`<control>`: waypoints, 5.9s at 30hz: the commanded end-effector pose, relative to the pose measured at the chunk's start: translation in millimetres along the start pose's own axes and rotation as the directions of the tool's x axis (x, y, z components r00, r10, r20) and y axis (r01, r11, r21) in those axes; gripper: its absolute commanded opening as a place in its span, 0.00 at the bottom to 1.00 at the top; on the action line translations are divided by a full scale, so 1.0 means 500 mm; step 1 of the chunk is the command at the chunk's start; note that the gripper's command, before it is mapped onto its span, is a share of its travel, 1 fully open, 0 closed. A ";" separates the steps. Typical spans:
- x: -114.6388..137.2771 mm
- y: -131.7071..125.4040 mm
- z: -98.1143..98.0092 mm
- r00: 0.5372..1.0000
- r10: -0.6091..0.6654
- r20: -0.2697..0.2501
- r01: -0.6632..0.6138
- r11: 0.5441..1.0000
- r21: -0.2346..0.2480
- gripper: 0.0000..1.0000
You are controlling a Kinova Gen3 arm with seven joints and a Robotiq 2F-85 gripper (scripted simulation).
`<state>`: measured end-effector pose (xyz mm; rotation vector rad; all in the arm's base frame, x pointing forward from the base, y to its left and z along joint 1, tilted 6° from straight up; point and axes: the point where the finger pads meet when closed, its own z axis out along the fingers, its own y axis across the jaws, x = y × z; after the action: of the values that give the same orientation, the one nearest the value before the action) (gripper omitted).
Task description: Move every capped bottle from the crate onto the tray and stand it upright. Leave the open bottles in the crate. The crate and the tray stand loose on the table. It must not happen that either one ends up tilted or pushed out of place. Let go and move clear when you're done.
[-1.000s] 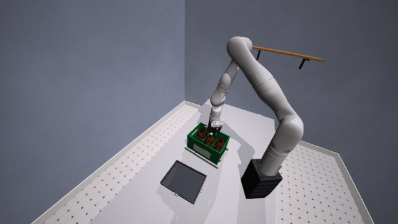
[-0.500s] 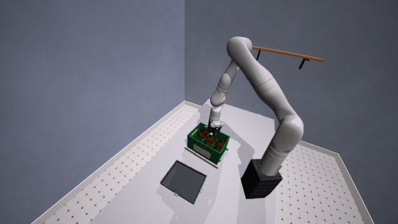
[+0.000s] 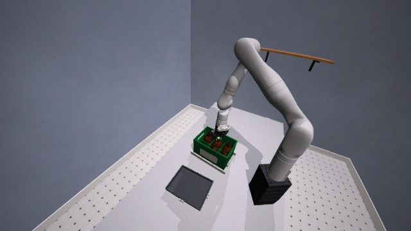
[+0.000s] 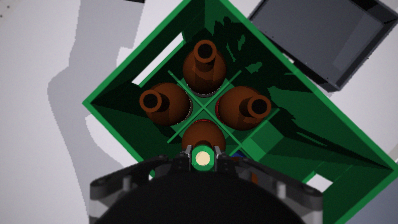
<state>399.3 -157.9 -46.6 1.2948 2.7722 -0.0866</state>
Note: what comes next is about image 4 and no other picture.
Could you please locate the dark green crate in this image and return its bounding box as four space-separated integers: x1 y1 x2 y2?
82 0 398 224

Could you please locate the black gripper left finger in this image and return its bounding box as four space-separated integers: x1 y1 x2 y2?
89 145 193 224

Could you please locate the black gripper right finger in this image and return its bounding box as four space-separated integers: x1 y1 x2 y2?
213 146 323 224

